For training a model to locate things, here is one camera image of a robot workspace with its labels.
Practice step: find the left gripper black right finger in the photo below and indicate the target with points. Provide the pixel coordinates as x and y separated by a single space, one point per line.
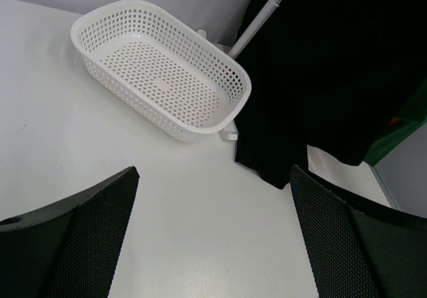
358 247

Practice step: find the white perforated plastic basket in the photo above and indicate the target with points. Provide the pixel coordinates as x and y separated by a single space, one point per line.
161 68

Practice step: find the green t shirt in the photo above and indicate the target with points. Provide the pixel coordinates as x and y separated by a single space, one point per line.
411 117

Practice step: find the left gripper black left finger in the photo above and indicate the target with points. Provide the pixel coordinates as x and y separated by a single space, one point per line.
71 247

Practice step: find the white metal clothes rack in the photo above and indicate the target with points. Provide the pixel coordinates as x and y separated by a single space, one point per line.
230 132

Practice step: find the orange t shirt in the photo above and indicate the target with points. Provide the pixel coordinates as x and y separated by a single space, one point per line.
393 121

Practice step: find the black t shirt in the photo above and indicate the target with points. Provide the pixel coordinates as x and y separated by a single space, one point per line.
330 74

